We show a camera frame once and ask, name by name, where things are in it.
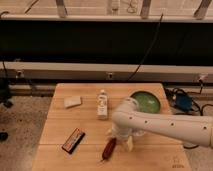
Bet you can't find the white paper cup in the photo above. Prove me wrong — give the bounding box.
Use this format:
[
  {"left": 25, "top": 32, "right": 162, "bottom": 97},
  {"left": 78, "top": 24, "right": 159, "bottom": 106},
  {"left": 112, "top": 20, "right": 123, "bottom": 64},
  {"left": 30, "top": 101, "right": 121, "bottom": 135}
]
[{"left": 132, "top": 130, "right": 145, "bottom": 137}]

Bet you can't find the white plastic bottle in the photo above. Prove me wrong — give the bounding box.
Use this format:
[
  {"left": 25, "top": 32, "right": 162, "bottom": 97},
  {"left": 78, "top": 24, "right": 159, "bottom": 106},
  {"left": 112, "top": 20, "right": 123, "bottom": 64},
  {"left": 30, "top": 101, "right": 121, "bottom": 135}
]
[{"left": 97, "top": 89, "right": 108, "bottom": 120}]

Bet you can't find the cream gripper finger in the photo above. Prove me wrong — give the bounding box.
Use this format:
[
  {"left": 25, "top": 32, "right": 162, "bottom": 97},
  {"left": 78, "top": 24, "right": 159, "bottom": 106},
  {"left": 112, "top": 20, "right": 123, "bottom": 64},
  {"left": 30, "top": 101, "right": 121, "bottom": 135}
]
[
  {"left": 106, "top": 129, "right": 115, "bottom": 138},
  {"left": 126, "top": 136, "right": 133, "bottom": 152}
]

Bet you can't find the black floor cable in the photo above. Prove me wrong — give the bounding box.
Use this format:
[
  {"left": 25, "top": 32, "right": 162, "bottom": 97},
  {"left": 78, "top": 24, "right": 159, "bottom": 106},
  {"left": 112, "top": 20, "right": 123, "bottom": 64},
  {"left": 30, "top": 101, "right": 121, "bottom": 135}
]
[{"left": 164, "top": 87, "right": 213, "bottom": 150}]

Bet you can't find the dark chocolate bar box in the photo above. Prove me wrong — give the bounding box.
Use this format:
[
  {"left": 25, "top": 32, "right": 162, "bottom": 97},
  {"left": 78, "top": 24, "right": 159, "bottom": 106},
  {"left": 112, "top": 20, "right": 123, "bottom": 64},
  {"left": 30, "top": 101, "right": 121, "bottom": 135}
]
[{"left": 62, "top": 128, "right": 85, "bottom": 154}]

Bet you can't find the black hanging cable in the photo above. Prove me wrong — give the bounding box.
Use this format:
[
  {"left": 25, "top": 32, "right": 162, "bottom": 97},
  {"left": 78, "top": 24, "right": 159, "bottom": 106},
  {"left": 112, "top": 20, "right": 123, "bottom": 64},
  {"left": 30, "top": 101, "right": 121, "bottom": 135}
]
[{"left": 127, "top": 13, "right": 164, "bottom": 82}]

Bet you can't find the blue power box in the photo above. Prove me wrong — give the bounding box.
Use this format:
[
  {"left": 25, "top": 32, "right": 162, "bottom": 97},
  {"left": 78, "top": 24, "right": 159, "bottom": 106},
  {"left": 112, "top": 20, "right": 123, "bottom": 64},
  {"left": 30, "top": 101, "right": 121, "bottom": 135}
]
[{"left": 175, "top": 94, "right": 192, "bottom": 111}]

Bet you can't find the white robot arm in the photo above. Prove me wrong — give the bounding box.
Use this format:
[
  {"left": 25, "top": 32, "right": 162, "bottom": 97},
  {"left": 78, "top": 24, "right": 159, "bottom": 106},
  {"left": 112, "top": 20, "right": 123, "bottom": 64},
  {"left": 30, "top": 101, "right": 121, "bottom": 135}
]
[{"left": 111, "top": 97, "right": 213, "bottom": 148}]

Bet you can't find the black chair base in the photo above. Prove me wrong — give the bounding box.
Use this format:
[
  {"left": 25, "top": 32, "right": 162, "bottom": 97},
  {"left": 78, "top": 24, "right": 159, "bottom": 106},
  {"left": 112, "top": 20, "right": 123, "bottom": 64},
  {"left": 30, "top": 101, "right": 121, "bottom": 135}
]
[{"left": 0, "top": 78, "right": 13, "bottom": 142}]

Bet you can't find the green bowl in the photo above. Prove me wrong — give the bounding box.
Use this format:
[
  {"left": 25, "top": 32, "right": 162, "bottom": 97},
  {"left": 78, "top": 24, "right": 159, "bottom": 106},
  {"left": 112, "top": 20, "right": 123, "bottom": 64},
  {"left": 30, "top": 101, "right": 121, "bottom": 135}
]
[{"left": 131, "top": 91, "right": 161, "bottom": 114}]

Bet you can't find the white sponge block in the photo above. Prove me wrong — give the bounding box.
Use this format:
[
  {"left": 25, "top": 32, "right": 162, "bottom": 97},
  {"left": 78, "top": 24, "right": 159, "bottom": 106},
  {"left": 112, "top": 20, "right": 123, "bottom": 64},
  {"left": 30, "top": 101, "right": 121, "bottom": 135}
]
[{"left": 64, "top": 96, "right": 82, "bottom": 108}]

